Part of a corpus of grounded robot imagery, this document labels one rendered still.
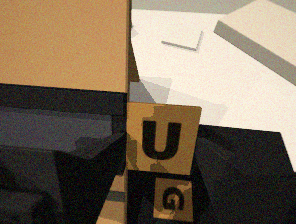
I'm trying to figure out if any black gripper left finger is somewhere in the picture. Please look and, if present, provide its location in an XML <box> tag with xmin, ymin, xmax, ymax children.
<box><xmin>0</xmin><ymin>130</ymin><xmax>127</xmax><ymax>224</ymax></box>

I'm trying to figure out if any cream flat square tile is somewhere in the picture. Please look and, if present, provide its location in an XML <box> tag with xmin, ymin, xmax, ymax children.
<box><xmin>161</xmin><ymin>22</ymin><xmax>202</xmax><ymax>51</ymax></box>

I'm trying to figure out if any tan letter tile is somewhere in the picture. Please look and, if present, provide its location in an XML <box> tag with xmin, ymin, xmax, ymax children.
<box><xmin>126</xmin><ymin>101</ymin><xmax>202</xmax><ymax>175</ymax></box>
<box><xmin>153</xmin><ymin>178</ymin><xmax>193</xmax><ymax>222</ymax></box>

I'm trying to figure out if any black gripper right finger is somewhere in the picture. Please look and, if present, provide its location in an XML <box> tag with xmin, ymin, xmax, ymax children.
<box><xmin>194</xmin><ymin>136</ymin><xmax>296</xmax><ymax>224</ymax></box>

